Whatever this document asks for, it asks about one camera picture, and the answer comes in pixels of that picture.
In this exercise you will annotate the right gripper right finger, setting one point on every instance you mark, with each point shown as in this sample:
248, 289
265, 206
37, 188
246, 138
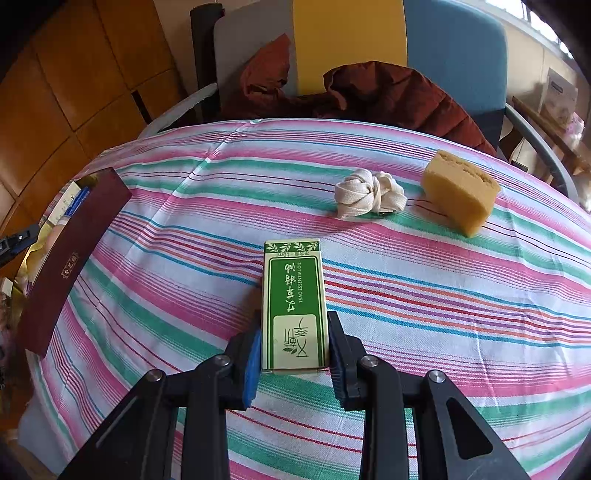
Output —
453, 440

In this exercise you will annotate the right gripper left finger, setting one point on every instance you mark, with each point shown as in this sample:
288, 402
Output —
135, 441

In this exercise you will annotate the green essential oil box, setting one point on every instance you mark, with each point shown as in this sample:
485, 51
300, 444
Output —
295, 318

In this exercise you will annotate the gold tin box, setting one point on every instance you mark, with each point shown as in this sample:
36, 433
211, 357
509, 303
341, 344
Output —
51, 228

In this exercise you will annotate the dark red box lid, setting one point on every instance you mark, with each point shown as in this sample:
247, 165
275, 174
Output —
68, 255

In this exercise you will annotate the striped pink green bedsheet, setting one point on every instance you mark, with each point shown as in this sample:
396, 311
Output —
506, 313

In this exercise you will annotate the wooden wardrobe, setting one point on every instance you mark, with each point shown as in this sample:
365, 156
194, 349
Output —
90, 78

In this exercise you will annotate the beige knotted cloth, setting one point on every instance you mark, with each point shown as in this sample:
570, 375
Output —
365, 192

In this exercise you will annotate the yellow sponge block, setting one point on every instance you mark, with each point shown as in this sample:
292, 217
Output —
460, 190

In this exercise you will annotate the black rolled mat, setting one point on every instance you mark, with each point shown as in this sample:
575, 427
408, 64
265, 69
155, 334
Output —
202, 21

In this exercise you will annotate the wooden desk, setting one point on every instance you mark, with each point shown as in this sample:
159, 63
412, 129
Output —
553, 146

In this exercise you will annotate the white box on desk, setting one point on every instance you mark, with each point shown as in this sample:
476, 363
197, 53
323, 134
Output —
558, 100

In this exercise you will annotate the grey yellow blue armchair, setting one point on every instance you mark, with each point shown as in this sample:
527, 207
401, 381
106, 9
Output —
462, 50

